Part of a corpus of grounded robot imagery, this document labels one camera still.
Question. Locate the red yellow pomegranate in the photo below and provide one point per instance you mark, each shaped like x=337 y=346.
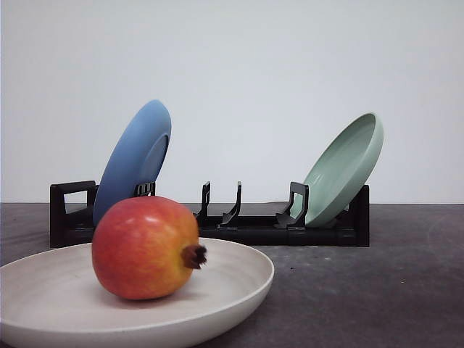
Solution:
x=145 y=248

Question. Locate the white plate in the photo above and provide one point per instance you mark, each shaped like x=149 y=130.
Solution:
x=52 y=298

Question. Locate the blue plate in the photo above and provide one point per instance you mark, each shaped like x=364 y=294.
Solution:
x=136 y=159

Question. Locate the green plate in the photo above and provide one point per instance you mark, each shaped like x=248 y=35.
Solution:
x=340 y=170

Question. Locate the black dish rack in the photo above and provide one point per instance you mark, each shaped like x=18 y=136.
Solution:
x=71 y=218

